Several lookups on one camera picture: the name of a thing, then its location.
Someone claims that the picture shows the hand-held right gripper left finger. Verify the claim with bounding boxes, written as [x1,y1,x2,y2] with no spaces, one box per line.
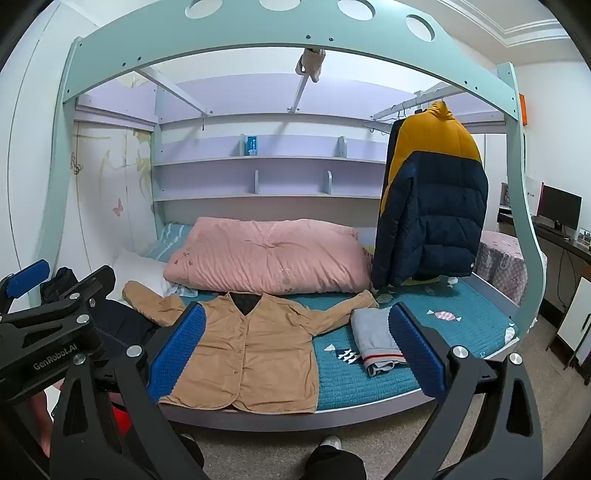
[48,302,206,480]

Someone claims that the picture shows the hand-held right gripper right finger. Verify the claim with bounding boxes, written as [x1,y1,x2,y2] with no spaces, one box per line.
[388,302,546,480]

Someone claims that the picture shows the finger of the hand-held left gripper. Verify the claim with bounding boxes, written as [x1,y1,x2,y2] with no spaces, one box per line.
[0,259,51,315]
[28,264,117,329]

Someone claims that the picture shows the tan button jacket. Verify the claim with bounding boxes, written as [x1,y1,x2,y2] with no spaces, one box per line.
[122,281,379,414]

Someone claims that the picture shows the folded grey clothes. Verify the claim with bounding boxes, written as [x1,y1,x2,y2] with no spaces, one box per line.
[350,307,416,377]

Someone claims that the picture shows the metal clothes hanger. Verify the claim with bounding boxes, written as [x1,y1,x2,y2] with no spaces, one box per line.
[362,104,416,137]

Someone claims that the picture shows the dark cloth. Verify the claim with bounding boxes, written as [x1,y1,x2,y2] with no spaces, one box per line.
[39,267,158,354]

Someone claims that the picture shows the white pillow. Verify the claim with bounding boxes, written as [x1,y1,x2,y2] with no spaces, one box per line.
[111,249,178,305]

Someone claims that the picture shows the teal candy print bed sheet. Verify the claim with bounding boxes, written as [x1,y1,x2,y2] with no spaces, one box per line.
[175,274,520,411]

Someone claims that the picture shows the red object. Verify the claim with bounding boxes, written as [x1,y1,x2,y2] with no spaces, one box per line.
[108,397,132,437]

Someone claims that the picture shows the blue striped pillow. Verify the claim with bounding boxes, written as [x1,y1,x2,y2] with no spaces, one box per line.
[143,223,195,264]

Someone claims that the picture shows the person's dark trouser leg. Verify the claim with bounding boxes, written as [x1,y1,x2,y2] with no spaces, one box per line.
[302,445,368,480]

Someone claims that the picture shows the pink pillow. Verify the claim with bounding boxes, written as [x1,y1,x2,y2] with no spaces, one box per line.
[164,216,377,296]

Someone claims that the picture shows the navy and yellow puffer jacket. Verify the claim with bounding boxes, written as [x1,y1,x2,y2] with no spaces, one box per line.
[372,102,489,289]

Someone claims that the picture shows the white cabinet door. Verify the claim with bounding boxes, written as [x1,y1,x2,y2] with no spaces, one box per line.
[556,277,591,365]

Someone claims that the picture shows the dark wooden desk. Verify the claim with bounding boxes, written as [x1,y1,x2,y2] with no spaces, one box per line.
[498,208,591,289]

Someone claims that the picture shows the black computer monitor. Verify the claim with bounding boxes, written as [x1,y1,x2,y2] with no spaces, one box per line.
[537,184,583,234]

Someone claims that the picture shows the beige plush toy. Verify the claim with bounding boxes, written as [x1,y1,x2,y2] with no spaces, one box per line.
[295,46,326,84]

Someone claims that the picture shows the lilac wall shelf unit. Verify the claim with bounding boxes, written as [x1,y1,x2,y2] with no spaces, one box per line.
[74,76,416,204]

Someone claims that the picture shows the light green bed frame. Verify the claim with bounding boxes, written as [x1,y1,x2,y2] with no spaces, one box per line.
[48,0,548,432]

